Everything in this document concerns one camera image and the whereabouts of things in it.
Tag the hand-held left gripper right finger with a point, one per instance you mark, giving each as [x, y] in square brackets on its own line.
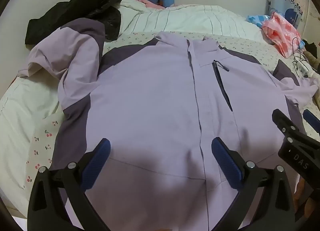
[225, 163]

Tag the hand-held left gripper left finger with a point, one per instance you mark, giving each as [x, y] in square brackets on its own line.
[97, 161]

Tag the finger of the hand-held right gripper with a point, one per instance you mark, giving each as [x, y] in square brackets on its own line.
[311, 119]
[282, 123]

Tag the purple two-tone jacket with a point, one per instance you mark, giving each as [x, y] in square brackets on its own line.
[150, 83]

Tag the person's right hand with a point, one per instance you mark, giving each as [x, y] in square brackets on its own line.
[303, 196]

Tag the beige cloth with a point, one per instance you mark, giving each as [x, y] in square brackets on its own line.
[313, 60]

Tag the dark cloth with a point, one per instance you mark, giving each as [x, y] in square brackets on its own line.
[311, 45]

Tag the cherry print bed sheet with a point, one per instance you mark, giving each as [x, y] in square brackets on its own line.
[250, 46]

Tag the pink checked plastic bag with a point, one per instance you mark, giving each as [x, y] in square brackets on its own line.
[282, 31]

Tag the light blue printed cloth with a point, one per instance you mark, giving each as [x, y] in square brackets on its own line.
[257, 18]

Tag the black puffer jacket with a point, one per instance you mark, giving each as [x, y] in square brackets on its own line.
[75, 8]

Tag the pink cloth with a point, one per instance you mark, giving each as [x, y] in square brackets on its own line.
[150, 3]

